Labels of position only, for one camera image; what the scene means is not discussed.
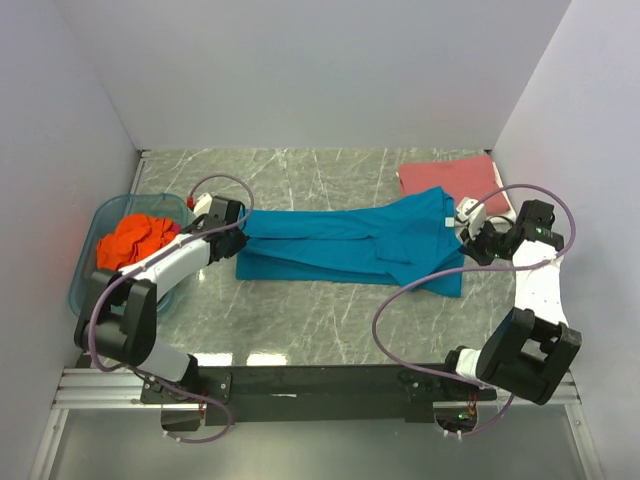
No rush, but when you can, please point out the blue t-shirt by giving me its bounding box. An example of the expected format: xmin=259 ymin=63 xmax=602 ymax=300
xmin=235 ymin=187 xmax=464 ymax=298

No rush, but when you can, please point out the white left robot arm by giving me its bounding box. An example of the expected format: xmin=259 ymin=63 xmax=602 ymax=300
xmin=74 ymin=195 xmax=250 ymax=402

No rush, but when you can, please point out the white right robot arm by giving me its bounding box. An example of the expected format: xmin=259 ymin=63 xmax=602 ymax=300
xmin=438 ymin=200 xmax=582 ymax=405

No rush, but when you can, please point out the folded red t-shirt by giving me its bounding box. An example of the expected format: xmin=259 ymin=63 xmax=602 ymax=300
xmin=396 ymin=154 xmax=501 ymax=205

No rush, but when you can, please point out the orange t-shirt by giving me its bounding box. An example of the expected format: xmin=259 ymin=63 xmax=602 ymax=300
xmin=96 ymin=213 xmax=177 ymax=271

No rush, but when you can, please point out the clear teal plastic bin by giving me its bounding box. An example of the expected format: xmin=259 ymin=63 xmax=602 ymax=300
xmin=68 ymin=193 xmax=190 ymax=317

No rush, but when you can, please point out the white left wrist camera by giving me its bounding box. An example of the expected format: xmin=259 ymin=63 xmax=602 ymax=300
xmin=186 ymin=193 xmax=213 ymax=217

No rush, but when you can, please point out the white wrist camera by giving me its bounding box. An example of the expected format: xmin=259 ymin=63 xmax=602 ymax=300
xmin=455 ymin=197 xmax=487 ymax=240
xmin=186 ymin=193 xmax=213 ymax=217

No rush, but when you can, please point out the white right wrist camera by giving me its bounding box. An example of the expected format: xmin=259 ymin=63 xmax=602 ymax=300
xmin=455 ymin=197 xmax=487 ymax=240

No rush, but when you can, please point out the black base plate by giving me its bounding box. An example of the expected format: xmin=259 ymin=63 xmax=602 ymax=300
xmin=140 ymin=364 xmax=497 ymax=433

